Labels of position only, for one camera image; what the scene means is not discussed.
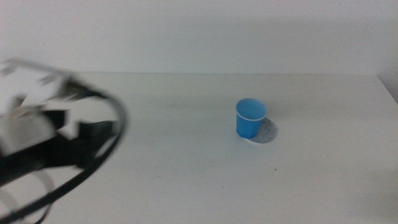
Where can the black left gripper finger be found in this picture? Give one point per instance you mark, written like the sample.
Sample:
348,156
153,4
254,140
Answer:
55,119
94,132

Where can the blue plastic cup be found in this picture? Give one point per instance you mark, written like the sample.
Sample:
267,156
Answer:
248,124

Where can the round grey cup mat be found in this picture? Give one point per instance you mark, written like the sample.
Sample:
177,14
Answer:
268,132

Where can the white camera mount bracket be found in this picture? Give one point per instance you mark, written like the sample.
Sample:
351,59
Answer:
25,130

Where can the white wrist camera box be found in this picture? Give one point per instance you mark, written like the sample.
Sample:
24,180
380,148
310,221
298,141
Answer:
31,85

